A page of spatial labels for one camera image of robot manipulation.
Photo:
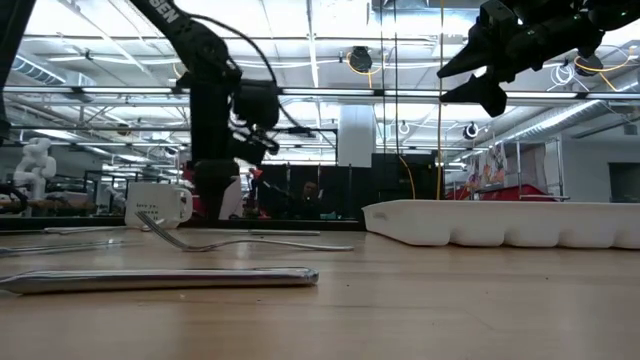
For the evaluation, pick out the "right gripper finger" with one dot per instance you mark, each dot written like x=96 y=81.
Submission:
x=477 y=57
x=480 y=92

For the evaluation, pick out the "pale pink cloth cover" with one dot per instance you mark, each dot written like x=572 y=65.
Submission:
x=235 y=200

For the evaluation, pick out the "white square column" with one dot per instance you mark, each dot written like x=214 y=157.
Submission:
x=356 y=135

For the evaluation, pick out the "dark wall screen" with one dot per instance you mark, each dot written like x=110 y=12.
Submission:
x=625 y=182

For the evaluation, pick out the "person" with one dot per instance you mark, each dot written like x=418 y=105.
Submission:
x=310 y=191

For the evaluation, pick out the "silver fork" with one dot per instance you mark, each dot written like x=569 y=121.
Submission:
x=147 y=223

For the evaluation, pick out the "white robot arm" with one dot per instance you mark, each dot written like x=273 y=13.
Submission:
x=35 y=167

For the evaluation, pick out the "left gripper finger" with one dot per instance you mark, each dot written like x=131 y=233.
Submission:
x=216 y=192

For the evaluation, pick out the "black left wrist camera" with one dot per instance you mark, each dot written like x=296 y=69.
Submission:
x=257 y=102

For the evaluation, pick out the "colourful hanging poster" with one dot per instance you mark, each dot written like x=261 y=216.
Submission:
x=492 y=165

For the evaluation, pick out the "white cutlery tray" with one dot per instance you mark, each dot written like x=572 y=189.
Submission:
x=475 y=222

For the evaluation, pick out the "black partition panels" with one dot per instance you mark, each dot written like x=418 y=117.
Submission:
x=400 y=180

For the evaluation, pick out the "silver ventilation duct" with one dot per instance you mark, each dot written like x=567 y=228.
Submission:
x=560 y=120

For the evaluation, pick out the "black metal gantry frame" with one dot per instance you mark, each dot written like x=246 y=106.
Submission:
x=315 y=129

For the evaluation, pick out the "red bin cart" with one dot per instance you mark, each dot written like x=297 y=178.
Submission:
x=525 y=191

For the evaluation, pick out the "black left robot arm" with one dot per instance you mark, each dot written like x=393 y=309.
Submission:
x=185 y=30

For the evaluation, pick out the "white mug with text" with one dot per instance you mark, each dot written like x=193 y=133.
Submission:
x=152 y=200

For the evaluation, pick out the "black aluminium table frame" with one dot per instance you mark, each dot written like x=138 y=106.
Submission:
x=60 y=222

